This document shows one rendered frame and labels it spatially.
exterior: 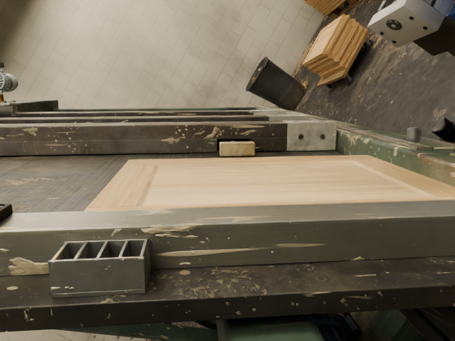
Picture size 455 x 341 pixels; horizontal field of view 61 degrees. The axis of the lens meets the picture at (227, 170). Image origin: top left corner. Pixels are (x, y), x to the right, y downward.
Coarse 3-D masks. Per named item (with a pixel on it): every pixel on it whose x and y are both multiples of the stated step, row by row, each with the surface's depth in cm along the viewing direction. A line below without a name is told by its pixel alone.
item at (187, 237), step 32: (0, 224) 33; (32, 224) 33; (64, 224) 33; (96, 224) 33; (128, 224) 33; (160, 224) 33; (192, 224) 33; (224, 224) 33; (256, 224) 34; (288, 224) 34; (320, 224) 34; (352, 224) 34; (384, 224) 35; (416, 224) 35; (448, 224) 35; (0, 256) 32; (32, 256) 32; (160, 256) 33; (192, 256) 34; (224, 256) 34; (256, 256) 34; (288, 256) 34; (320, 256) 35; (352, 256) 35; (384, 256) 35; (416, 256) 36
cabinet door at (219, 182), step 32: (128, 160) 74; (160, 160) 74; (192, 160) 74; (224, 160) 74; (256, 160) 74; (288, 160) 74; (320, 160) 74; (352, 160) 74; (128, 192) 52; (160, 192) 53; (192, 192) 53; (224, 192) 52; (256, 192) 52; (288, 192) 52; (320, 192) 52; (352, 192) 52; (384, 192) 52; (416, 192) 52; (448, 192) 51
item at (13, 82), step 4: (0, 64) 151; (0, 76) 141; (4, 76) 138; (8, 76) 141; (12, 76) 143; (4, 80) 137; (8, 80) 140; (12, 80) 142; (16, 80) 145; (4, 84) 138; (8, 84) 139; (12, 84) 142; (16, 84) 145; (0, 88) 138; (12, 88) 143
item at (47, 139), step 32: (0, 128) 89; (32, 128) 90; (64, 128) 90; (96, 128) 91; (128, 128) 92; (160, 128) 92; (192, 128) 93; (224, 128) 94; (256, 128) 94; (288, 128) 95; (320, 128) 96
